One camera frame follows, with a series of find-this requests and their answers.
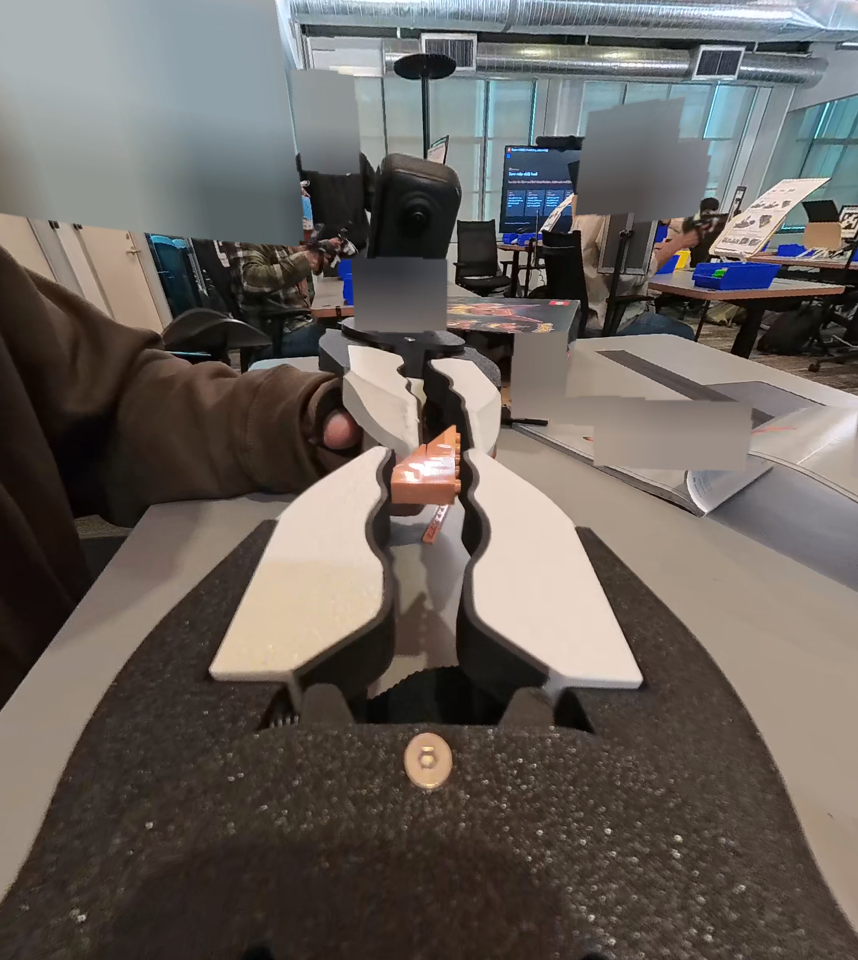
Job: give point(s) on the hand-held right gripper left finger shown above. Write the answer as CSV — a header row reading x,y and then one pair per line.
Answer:
x,y
309,585

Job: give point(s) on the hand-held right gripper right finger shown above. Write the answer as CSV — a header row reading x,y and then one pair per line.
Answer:
x,y
549,592

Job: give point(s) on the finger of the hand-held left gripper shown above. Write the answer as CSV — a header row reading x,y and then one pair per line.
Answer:
x,y
376,397
474,405

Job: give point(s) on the orange toy brick assembly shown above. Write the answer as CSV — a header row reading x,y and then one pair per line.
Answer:
x,y
425,476

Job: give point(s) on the person's left forearm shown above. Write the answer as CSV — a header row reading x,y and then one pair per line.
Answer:
x,y
136,420

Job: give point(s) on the grey desk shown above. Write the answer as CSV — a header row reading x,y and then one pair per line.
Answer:
x,y
774,600

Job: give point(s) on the person's left hand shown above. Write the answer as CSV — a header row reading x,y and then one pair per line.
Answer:
x,y
340,431

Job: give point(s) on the black office chair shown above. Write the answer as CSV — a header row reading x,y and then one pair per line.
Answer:
x,y
568,277
481,255
211,334

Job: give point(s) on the printed toy set box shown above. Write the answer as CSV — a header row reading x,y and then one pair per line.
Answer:
x,y
519,322

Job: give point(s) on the blue plastic bin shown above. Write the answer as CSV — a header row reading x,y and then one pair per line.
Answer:
x,y
345,281
736,276

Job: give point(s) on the orange toy plate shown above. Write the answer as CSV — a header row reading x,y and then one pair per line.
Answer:
x,y
436,523

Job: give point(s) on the black floor lamp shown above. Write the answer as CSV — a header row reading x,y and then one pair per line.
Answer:
x,y
426,66

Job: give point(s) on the printed instruction sheet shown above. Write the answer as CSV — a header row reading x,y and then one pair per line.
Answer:
x,y
766,217
558,214

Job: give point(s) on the open instruction booklet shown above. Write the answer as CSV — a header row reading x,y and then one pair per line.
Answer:
x,y
796,450

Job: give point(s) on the wooden-edged table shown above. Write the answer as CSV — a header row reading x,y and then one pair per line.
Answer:
x,y
736,292

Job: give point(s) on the black backpack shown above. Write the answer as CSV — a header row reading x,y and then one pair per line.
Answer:
x,y
789,330

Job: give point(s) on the dark wall screen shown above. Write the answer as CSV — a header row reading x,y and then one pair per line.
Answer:
x,y
538,187

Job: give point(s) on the silver ventilation duct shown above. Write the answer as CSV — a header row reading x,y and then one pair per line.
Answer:
x,y
549,56

